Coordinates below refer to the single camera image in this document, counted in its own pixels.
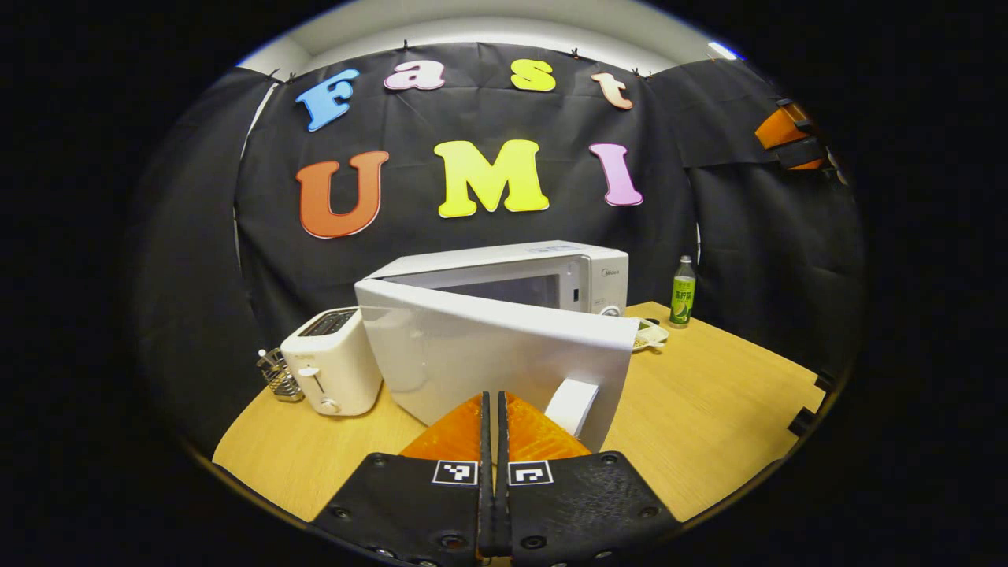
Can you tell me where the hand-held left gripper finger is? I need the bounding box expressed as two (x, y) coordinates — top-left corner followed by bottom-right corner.
(311, 391), (495, 567)
(496, 391), (682, 567)

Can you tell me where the white microwave oven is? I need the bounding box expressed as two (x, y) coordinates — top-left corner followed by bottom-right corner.
(354, 240), (640, 454)

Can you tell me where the green drink bottle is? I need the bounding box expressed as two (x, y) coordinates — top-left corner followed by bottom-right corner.
(669, 255), (697, 328)

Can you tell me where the white toaster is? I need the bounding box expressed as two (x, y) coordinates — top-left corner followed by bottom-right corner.
(280, 307), (384, 417)

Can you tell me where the divided white bean dish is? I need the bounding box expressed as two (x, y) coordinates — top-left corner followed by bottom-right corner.
(632, 317), (670, 353)

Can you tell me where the black backdrop cloth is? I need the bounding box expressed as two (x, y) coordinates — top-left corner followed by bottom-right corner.
(130, 41), (867, 458)

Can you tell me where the metal wire basket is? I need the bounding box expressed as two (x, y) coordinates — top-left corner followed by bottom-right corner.
(257, 349), (305, 403)

